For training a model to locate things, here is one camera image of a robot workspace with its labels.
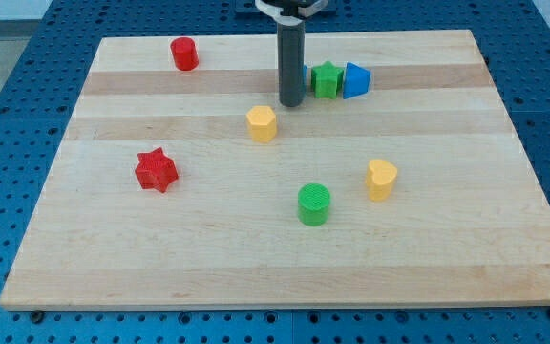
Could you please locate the green star block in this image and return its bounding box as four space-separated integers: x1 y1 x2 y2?
310 61 344 99

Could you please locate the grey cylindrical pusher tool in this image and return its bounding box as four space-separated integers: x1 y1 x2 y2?
277 21 305 107

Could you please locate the yellow heart block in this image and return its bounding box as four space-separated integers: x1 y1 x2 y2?
365 159 398 202

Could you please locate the wooden board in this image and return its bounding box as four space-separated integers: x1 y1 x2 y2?
0 30 550 311

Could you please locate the white tool mount bracket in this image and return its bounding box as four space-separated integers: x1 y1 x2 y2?
254 0 329 26

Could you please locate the green cylinder block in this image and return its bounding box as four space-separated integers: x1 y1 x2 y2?
297 183 330 226

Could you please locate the yellow hexagon block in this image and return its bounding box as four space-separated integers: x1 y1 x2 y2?
246 105 277 143

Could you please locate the red star block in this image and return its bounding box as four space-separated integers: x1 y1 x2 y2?
135 147 179 193

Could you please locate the blue block behind tool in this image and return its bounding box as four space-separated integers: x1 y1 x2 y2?
302 65 307 90

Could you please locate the blue triangle block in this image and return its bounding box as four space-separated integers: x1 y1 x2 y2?
343 62 371 99

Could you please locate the red cylinder block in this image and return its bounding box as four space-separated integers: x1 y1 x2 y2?
170 36 199 71

